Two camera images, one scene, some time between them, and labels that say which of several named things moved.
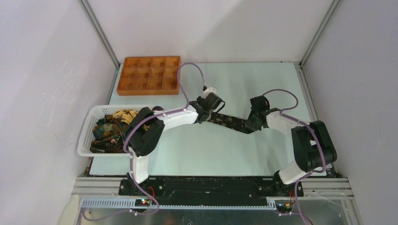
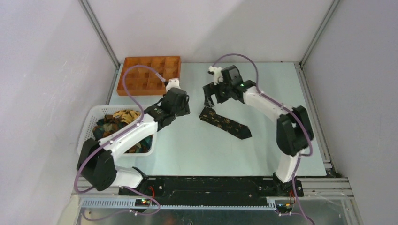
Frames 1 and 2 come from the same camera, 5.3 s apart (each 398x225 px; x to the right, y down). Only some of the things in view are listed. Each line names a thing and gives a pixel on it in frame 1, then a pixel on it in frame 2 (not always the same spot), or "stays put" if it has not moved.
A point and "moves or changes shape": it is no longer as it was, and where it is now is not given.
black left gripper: (198, 99) → (184, 109)
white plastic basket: (90, 115) stays put
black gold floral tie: (233, 123) moves or changes shape
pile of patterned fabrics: (107, 132) stays put
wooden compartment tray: (149, 75) stays put
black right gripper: (253, 127) → (211, 89)
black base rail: (208, 190) stays put
